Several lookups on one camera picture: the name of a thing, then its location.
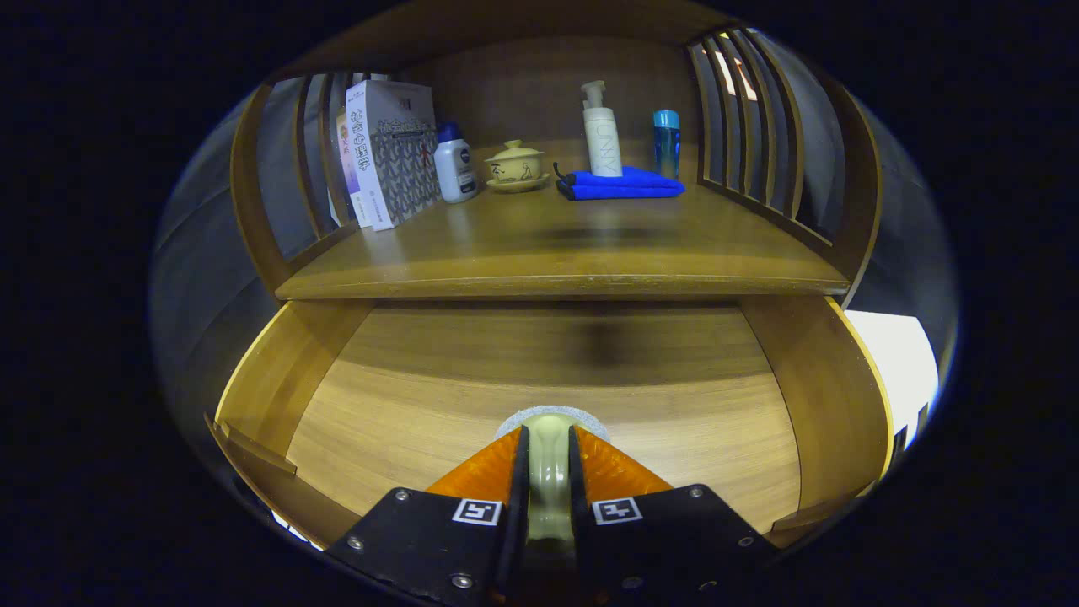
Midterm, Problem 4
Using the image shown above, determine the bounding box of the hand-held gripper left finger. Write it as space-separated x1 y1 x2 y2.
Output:
327 426 530 606

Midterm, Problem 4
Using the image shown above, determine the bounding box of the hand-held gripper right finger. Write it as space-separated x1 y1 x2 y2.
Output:
569 426 776 606

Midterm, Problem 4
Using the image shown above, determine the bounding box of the green scrub brush grey pad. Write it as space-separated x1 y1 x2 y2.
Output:
496 406 609 591

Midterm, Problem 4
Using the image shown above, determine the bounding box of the brown wooden drawer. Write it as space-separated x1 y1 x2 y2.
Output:
205 297 894 553

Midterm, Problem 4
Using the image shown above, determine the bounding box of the white drawer unit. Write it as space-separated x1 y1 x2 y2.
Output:
843 310 939 452

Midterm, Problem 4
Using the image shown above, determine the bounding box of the brown wooden countertop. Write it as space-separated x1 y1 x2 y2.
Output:
276 139 851 300

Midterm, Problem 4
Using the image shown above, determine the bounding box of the brown wooden cabinet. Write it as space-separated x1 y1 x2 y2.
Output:
229 0 886 309

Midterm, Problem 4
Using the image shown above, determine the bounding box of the blue folded cloth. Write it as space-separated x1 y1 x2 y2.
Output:
553 163 686 201

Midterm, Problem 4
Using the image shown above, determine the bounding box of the white bottle with blue cap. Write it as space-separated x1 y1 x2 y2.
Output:
434 122 479 204

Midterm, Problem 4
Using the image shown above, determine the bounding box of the yellow lidded ceramic teacup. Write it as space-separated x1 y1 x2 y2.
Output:
485 140 550 194

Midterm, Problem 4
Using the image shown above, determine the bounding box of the thick white book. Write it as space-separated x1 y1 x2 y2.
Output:
346 80 441 232

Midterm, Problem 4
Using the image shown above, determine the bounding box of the clear blue bottle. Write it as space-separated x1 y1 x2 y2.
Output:
653 110 681 180

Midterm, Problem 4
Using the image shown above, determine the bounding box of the white pump bottle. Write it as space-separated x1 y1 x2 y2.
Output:
581 80 623 177

